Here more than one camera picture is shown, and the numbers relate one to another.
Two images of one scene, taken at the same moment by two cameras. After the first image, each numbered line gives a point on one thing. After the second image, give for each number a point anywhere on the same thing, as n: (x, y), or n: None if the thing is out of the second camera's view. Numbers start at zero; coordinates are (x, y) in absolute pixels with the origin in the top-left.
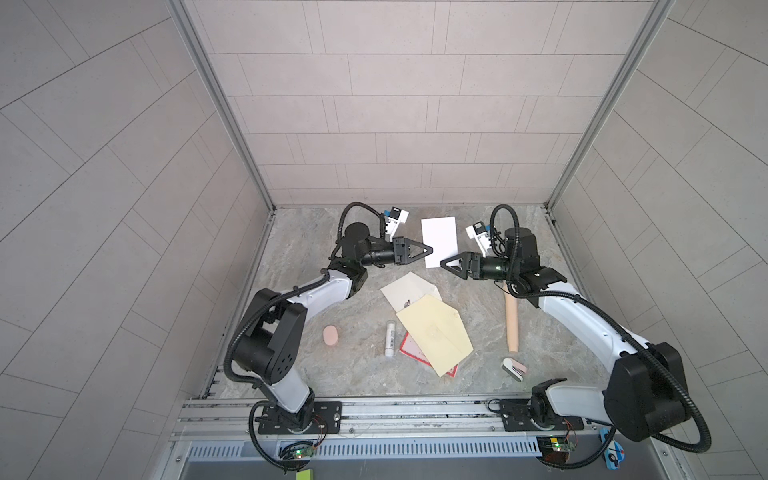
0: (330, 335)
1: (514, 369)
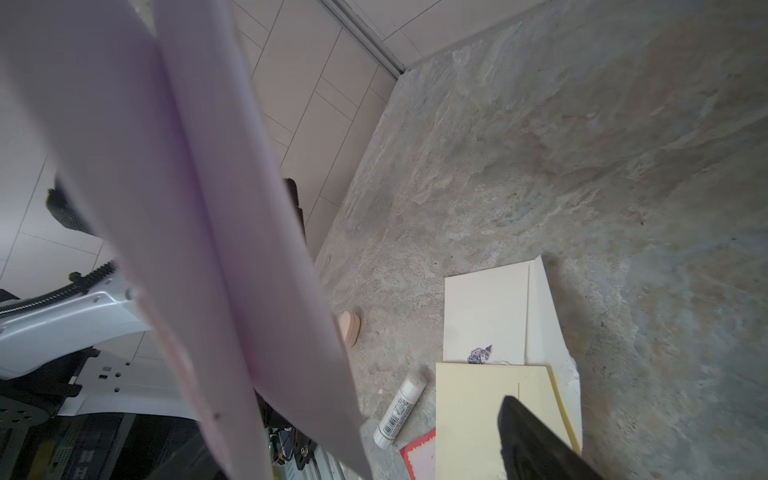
0: (350, 326)
1: None
